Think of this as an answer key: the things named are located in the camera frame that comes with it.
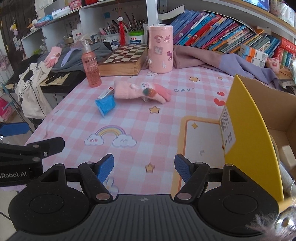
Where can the pink glove on clothes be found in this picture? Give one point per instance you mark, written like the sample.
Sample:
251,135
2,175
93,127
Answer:
53,57

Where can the pink sticker canister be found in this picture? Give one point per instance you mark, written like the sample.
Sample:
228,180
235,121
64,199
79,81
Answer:
160,48

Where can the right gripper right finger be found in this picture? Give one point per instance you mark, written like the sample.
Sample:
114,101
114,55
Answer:
194,176

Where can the pink spray bottle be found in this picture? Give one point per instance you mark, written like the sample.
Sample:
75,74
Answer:
90,63

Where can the white green jar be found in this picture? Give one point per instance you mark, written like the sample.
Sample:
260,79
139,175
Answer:
136,37

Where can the grey folded clothes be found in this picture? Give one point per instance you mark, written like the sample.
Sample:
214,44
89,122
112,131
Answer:
75,62

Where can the black keyboard piano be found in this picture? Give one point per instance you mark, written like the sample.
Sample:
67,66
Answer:
62,83

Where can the white orange medicine boxes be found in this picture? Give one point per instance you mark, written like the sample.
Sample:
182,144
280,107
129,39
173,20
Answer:
254,56

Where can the pink checked tablecloth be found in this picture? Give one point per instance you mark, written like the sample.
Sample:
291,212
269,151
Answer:
142,136

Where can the white tote bag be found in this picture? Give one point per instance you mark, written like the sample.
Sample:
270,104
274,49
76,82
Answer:
28,90

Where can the pink pig plush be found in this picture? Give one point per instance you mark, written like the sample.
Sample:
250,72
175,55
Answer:
273,64

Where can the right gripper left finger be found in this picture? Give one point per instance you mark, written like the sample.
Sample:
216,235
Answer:
93,176

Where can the wooden chess box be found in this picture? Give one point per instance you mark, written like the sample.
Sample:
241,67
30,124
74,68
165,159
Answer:
124,61

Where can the purple hairbrush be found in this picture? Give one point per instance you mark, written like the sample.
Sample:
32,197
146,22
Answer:
68,55

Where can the pen holder with pens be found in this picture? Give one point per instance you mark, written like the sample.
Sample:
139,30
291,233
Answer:
110,33

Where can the small white red box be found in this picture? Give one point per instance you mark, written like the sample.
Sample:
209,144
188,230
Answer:
107,92

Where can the pink purple sweater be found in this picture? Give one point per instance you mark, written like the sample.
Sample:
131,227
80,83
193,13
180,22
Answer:
231,64

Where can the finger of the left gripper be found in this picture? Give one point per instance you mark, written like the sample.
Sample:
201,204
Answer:
41,149
13,129

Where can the yellow cardboard box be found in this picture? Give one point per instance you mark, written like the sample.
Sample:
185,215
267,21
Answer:
256,122

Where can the red tassel ornament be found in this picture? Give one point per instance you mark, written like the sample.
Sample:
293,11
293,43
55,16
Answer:
122,40

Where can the row of leaning books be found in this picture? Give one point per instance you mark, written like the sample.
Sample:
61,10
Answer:
215,32

